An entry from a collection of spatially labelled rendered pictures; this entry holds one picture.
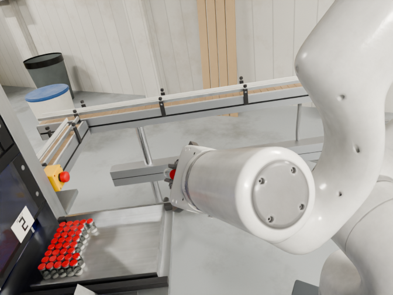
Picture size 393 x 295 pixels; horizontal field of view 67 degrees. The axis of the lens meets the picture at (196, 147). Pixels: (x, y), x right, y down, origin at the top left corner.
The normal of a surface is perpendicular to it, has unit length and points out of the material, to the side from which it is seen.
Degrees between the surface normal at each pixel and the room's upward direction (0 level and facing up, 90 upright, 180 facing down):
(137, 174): 90
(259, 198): 62
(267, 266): 0
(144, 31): 90
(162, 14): 90
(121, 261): 0
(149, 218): 0
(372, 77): 83
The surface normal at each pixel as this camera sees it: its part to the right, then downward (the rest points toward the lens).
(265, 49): -0.47, 0.51
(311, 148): 0.03, 0.51
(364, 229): -0.85, -0.29
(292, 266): -0.15, -0.84
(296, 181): 0.37, -0.05
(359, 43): -0.36, 0.05
